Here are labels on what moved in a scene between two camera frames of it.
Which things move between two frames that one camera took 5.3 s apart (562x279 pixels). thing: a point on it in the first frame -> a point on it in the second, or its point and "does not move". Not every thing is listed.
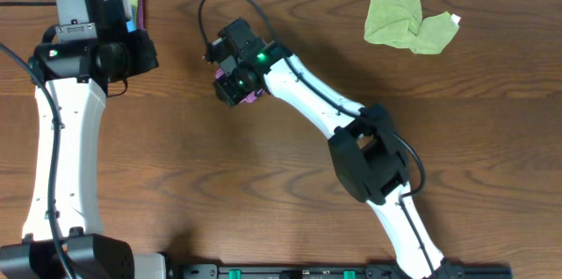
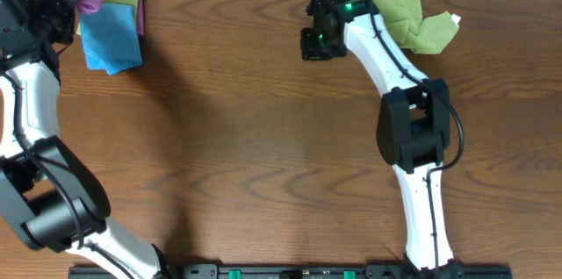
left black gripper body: [143, 51] -> [54, 15]
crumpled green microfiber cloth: [394, 17] does not move
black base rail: [335, 271] does not move
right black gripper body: [226, 92] -> [313, 45]
